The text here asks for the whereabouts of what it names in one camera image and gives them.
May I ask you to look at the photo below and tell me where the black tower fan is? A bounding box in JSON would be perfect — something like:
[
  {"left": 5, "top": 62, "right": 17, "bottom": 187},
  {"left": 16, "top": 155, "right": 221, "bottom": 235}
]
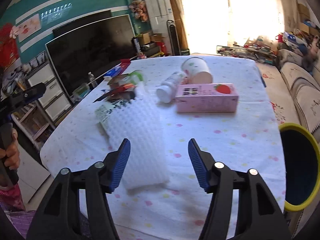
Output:
[{"left": 167, "top": 20, "right": 181, "bottom": 56}]

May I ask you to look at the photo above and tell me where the large black television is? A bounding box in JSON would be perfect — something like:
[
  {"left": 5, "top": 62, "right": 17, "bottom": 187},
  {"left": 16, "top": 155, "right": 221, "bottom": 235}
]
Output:
[{"left": 46, "top": 15, "right": 136, "bottom": 96}]

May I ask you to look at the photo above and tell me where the beige sofa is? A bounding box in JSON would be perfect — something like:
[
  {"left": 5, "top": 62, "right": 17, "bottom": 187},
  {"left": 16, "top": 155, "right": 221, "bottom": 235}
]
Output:
[{"left": 278, "top": 49, "right": 319, "bottom": 142}]

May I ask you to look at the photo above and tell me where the green white wrapper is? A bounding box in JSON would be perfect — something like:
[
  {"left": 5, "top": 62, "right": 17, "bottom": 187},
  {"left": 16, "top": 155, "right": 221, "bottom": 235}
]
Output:
[{"left": 94, "top": 99, "right": 130, "bottom": 130}]

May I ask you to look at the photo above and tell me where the artificial flower bunch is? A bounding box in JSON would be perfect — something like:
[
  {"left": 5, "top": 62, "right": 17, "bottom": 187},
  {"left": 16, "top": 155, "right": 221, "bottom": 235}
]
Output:
[{"left": 129, "top": 0, "right": 149, "bottom": 22}]

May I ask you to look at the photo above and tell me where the white paper cup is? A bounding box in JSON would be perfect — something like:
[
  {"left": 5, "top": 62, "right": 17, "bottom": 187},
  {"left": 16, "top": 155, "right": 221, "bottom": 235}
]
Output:
[{"left": 181, "top": 57, "right": 213, "bottom": 84}]

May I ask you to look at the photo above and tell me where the blue tissue box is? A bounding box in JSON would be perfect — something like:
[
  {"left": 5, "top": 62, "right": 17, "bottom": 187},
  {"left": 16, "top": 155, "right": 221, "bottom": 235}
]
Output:
[{"left": 103, "top": 65, "right": 121, "bottom": 81}]

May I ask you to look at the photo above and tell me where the white plastic drawer unit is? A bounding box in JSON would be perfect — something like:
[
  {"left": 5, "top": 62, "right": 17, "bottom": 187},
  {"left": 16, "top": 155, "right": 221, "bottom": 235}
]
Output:
[{"left": 26, "top": 61, "right": 72, "bottom": 122}]

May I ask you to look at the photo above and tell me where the cream window curtain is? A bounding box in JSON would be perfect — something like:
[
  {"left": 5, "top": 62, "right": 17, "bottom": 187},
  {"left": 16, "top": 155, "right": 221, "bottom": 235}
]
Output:
[{"left": 176, "top": 0, "right": 284, "bottom": 54}]

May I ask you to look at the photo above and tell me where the brown plastic tray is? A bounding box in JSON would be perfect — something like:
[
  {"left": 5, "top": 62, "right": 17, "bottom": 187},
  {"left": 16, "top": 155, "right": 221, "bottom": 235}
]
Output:
[{"left": 108, "top": 74, "right": 130, "bottom": 89}]

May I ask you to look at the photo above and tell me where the pink strawberry milk carton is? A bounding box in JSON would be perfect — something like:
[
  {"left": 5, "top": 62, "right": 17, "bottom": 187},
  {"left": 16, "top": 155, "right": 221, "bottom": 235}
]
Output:
[{"left": 175, "top": 83, "right": 239, "bottom": 113}]

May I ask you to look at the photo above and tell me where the red snack bag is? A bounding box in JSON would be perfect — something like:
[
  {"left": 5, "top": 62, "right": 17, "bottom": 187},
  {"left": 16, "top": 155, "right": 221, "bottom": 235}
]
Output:
[{"left": 94, "top": 83, "right": 136, "bottom": 102}]

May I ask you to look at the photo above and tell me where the low cluttered glass table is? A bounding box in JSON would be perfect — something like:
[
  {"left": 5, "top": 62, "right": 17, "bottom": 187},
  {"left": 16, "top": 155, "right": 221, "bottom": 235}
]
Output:
[{"left": 216, "top": 44, "right": 277, "bottom": 66}]

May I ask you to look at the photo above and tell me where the white dotted tablecloth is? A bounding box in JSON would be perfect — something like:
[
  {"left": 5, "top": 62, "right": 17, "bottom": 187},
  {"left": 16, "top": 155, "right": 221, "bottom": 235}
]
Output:
[{"left": 40, "top": 56, "right": 286, "bottom": 239}]

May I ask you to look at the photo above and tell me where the red flat box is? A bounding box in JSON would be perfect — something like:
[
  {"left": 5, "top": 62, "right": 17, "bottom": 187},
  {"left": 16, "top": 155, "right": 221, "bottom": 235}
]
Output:
[{"left": 119, "top": 59, "right": 131, "bottom": 75}]

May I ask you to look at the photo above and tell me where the clear water bottle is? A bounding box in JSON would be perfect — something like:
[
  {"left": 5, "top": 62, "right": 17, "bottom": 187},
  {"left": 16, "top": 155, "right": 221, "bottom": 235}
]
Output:
[{"left": 88, "top": 72, "right": 98, "bottom": 88}]

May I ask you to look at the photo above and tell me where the white plastic bottle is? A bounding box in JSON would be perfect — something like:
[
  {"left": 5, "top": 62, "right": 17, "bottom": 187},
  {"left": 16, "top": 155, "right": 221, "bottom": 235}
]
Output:
[{"left": 156, "top": 72, "right": 187, "bottom": 103}]

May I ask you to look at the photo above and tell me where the yellow rimmed trash bin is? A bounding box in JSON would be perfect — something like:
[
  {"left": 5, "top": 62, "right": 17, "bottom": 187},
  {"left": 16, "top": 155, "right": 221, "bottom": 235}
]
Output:
[{"left": 279, "top": 122, "right": 319, "bottom": 212}]

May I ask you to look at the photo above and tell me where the person's left hand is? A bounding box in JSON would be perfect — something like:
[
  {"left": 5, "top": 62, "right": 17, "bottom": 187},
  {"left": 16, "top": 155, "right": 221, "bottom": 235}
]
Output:
[{"left": 1, "top": 128, "right": 20, "bottom": 170}]

